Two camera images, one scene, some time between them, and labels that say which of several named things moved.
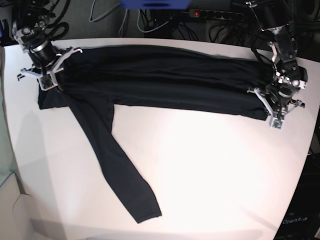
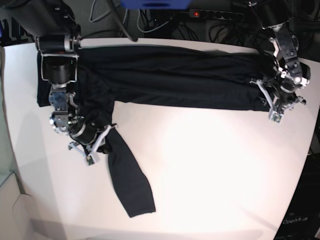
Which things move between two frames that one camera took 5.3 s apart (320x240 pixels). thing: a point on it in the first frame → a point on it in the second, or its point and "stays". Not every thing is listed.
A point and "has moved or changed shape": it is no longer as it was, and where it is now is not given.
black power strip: (216, 14) stays
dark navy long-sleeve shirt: (95, 78) has moved or changed shape
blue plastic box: (155, 4) stays
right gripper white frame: (46, 76) → (91, 157)
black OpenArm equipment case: (302, 221) stays
